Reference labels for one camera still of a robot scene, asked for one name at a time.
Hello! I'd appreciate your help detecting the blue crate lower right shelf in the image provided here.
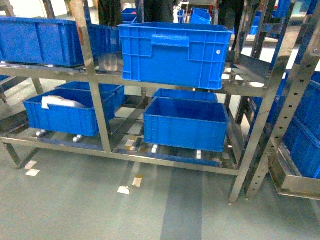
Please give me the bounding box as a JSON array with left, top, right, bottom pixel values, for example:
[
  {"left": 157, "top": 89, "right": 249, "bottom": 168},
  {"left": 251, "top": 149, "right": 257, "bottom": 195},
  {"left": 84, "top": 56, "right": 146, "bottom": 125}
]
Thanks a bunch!
[{"left": 143, "top": 97, "right": 229, "bottom": 153}]

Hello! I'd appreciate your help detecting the blue crate behind lower left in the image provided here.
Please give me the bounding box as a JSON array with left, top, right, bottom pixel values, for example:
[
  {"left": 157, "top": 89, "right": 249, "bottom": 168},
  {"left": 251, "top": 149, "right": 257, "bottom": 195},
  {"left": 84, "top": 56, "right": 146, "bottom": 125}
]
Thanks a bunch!
[{"left": 56, "top": 81, "right": 126, "bottom": 112}]

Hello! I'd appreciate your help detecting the steel shelf rack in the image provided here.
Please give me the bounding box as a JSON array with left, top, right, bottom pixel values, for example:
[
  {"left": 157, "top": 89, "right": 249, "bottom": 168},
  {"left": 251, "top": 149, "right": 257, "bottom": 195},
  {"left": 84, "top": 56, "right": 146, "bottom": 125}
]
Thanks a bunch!
[{"left": 0, "top": 0, "right": 298, "bottom": 203}]

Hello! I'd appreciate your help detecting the white plastic bag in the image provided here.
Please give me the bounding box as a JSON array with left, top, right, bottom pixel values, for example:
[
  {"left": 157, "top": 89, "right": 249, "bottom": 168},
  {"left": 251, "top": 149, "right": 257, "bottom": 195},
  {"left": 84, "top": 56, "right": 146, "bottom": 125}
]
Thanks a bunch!
[{"left": 41, "top": 95, "right": 85, "bottom": 110}]

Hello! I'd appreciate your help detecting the blue crate shelf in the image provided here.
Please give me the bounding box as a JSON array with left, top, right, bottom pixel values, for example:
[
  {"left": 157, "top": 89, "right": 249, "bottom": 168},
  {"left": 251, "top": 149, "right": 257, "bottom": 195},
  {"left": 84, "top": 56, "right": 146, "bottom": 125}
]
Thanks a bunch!
[
  {"left": 143, "top": 97, "right": 229, "bottom": 153},
  {"left": 23, "top": 88, "right": 100, "bottom": 137}
]

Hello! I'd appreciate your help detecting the blue crate top left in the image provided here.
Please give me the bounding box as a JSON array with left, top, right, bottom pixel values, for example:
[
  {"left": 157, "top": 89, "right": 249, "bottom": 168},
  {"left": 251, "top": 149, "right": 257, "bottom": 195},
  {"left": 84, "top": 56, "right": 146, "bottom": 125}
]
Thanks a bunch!
[{"left": 0, "top": 17, "right": 84, "bottom": 67}]

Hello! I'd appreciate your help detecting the blue crate lower left shelf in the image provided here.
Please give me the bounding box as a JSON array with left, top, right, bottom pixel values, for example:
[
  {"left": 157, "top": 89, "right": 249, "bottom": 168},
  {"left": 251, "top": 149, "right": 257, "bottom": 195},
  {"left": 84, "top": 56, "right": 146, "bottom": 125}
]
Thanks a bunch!
[{"left": 23, "top": 88, "right": 100, "bottom": 137}]

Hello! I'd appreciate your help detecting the large blue crate on shelf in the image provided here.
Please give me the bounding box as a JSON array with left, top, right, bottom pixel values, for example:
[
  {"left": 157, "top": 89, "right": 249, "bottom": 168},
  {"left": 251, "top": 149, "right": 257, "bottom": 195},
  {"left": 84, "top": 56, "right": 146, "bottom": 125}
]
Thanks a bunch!
[{"left": 118, "top": 22, "right": 232, "bottom": 90}]

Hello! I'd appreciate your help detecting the blue crate behind lower right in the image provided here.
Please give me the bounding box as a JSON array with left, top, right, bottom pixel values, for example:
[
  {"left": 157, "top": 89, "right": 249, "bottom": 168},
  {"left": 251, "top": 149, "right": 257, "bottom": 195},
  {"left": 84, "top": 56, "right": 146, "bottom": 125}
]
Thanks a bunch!
[{"left": 152, "top": 88, "right": 218, "bottom": 103}]

